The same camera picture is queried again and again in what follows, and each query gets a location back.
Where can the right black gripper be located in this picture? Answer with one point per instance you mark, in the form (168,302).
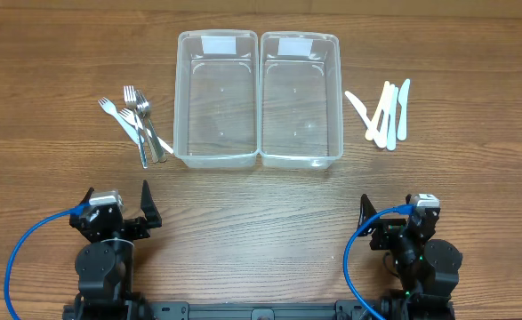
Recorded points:
(389,230)

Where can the yellow plastic knife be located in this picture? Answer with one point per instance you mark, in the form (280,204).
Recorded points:
(378,111)

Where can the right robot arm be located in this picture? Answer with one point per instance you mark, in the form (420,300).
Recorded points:
(427,268)

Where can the left clear plastic container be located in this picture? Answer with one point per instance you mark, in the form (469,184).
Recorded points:
(215,100)

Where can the pale blue plastic knife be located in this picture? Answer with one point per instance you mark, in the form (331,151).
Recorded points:
(391,134)

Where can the right clear plastic container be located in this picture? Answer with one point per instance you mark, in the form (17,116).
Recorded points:
(301,117)

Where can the metal fork tall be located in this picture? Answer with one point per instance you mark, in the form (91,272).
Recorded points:
(130,101)

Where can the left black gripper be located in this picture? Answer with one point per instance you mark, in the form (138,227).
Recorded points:
(127,226)

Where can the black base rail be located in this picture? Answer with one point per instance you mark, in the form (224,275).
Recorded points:
(340,310)

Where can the clear plastic container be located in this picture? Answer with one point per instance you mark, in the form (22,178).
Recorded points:
(301,117)
(215,100)

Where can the white plastic knife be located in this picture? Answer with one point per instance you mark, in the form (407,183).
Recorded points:
(361,109)

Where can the metal fork right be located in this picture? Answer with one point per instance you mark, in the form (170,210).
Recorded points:
(144,111)

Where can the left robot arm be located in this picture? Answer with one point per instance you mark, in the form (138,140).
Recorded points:
(105,265)

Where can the white plastic fork left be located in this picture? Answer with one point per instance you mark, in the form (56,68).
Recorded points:
(110,108)

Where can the teal plastic knife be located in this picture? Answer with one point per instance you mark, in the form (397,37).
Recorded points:
(403,101)

